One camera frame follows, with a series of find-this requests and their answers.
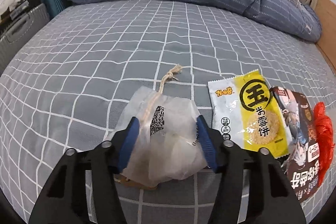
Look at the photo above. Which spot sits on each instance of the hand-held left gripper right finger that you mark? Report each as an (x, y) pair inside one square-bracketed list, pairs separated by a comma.
[(207, 142)]

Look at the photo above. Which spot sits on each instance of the wooden headboard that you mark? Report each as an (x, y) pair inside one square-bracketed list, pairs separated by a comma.
[(328, 29)]

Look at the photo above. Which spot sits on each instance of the yellow white cracker wrapper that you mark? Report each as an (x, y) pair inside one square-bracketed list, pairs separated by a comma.
[(236, 113)]

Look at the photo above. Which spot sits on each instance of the bed with grey checked sheet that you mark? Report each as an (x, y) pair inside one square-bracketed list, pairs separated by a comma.
[(105, 56)]

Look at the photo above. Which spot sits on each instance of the brown cookie box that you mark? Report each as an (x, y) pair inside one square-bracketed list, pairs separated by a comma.
[(299, 174)]

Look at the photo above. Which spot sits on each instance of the red plastic bag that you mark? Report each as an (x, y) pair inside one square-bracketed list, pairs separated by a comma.
[(324, 129)]

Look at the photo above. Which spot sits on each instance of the grey suitcase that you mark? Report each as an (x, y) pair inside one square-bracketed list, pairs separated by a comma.
[(23, 29)]

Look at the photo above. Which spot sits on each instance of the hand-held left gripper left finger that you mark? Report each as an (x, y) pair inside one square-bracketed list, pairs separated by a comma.
[(128, 140)]

